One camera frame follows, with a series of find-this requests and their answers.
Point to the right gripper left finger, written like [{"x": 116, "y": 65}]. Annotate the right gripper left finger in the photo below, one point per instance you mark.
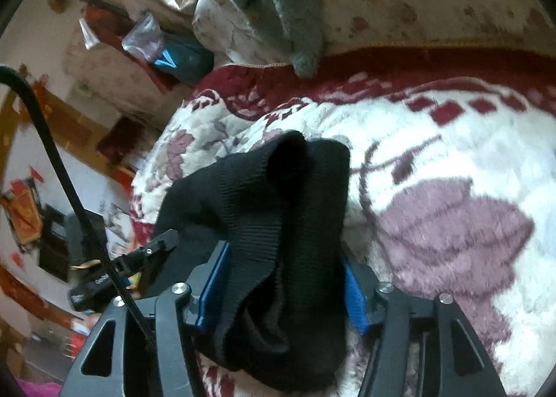
[{"x": 206, "y": 283}]

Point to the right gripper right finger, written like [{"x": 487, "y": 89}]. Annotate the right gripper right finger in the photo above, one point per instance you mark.
[{"x": 363, "y": 307}]

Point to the black pants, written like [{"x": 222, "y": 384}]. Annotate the black pants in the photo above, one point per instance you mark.
[{"x": 279, "y": 314}]

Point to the pink sleeve forearm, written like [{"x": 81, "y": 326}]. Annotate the pink sleeve forearm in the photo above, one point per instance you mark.
[{"x": 31, "y": 389}]

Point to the white red floral blanket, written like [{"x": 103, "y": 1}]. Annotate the white red floral blanket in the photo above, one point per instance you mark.
[{"x": 452, "y": 185}]

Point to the dark blue bag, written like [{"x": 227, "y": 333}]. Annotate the dark blue bag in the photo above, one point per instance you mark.
[{"x": 185, "y": 58}]

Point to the beige floral quilt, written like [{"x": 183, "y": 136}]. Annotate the beige floral quilt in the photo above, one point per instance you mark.
[{"x": 354, "y": 24}]

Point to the black wall television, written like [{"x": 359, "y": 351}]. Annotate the black wall television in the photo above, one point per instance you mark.
[{"x": 54, "y": 254}]

